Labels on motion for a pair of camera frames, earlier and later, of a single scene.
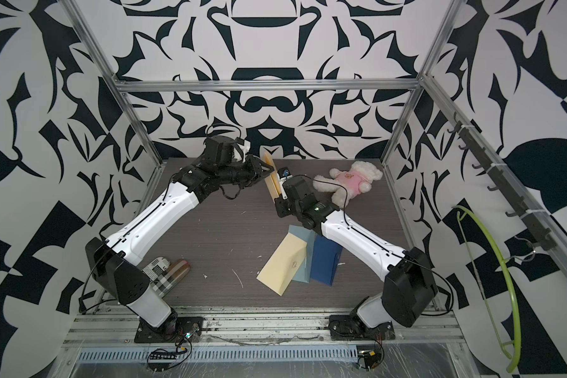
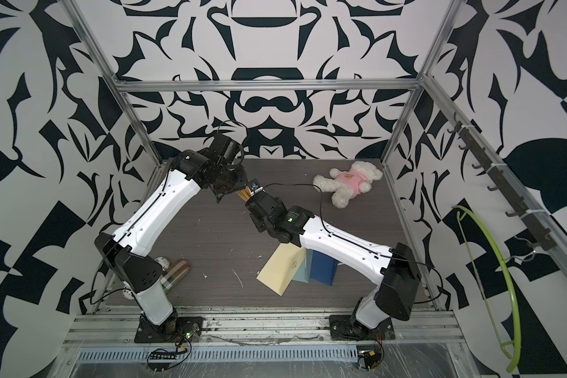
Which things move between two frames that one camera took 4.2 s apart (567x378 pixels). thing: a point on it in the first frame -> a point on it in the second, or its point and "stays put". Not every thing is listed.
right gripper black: (279, 208) -> (257, 223)
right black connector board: (370, 358) stays put
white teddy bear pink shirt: (346, 184) stays put
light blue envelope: (308, 236) stays put
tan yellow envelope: (272, 182) -> (245, 194)
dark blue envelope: (326, 257) stays put
